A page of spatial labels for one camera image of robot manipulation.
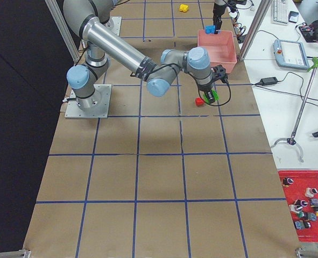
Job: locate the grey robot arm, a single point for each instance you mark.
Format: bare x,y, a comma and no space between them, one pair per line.
86,19

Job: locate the teach pendant tablet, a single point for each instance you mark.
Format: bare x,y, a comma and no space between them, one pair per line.
290,54

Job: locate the green toy block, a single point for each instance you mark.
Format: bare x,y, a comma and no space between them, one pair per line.
210,96

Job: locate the blue toy block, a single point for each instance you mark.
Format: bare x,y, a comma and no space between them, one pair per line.
210,29

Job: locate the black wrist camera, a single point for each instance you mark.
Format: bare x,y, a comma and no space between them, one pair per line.
219,73

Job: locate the black power adapter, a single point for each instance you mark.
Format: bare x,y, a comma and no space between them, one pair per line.
268,81

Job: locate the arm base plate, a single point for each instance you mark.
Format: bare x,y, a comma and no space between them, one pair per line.
96,106

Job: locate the pink plastic box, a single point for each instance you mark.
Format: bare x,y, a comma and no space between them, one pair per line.
220,48

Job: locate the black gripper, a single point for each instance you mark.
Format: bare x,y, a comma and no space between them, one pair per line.
205,88
217,10

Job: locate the yellow toy block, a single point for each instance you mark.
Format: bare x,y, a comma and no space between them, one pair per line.
184,8

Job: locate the white keyboard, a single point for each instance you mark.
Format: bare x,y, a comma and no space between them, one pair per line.
279,13

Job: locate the green handled grabber tool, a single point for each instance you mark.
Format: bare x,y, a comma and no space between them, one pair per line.
291,140

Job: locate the red toy block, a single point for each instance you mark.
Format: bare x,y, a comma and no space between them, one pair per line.
199,102

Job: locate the aluminium frame post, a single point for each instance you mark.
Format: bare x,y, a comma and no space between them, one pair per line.
254,27

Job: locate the red parts tray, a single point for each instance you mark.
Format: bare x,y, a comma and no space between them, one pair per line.
301,191

